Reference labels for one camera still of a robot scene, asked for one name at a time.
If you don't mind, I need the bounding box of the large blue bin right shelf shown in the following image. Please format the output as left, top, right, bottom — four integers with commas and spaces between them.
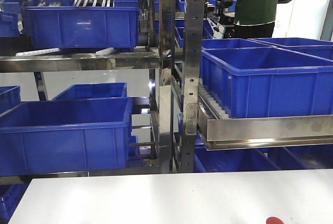
201, 47, 332, 118

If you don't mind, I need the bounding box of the blue bin upper left shelf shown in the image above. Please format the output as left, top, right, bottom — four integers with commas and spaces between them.
25, 6, 139, 49

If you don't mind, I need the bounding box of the blue bin bottom left corner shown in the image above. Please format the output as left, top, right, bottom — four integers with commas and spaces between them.
1, 183, 29, 223

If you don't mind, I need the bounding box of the stainless steel shelf rack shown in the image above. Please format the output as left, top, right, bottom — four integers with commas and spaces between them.
1, 0, 332, 178

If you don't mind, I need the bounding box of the person in green shirt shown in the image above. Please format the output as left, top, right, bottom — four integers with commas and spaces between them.
234, 0, 278, 39

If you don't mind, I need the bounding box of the blue bin bottom right shelf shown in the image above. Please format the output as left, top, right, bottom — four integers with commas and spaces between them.
194, 147, 280, 173

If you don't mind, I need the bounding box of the blue bin far left edge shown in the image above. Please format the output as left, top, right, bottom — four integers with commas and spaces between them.
0, 86, 21, 114

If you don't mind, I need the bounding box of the blue bin lower left rear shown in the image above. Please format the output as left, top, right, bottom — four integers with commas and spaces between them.
53, 83, 127, 100

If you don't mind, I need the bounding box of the red push button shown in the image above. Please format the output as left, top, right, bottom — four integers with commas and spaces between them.
266, 216, 284, 224

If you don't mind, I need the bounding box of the blue bin far right rear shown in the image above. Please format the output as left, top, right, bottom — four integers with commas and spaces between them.
251, 37, 332, 60

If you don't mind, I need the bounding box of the blue bin lower left front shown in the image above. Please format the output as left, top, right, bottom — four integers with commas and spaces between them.
1, 97, 133, 176

